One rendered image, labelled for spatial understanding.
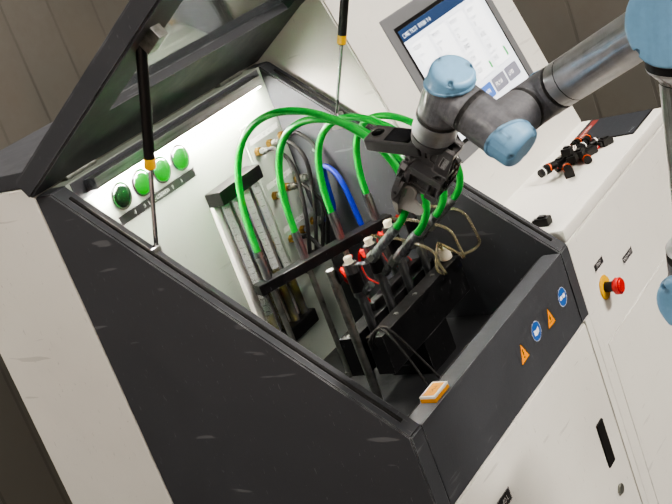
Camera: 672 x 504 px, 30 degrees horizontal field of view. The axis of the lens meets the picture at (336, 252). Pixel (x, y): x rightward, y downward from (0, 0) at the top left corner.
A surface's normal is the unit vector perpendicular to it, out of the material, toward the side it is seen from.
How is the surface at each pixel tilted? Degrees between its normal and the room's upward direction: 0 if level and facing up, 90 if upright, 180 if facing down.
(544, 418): 90
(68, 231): 90
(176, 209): 90
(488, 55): 76
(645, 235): 90
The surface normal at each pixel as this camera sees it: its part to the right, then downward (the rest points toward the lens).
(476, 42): 0.70, -0.32
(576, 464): 0.80, -0.11
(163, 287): -0.49, 0.44
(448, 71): 0.14, -0.57
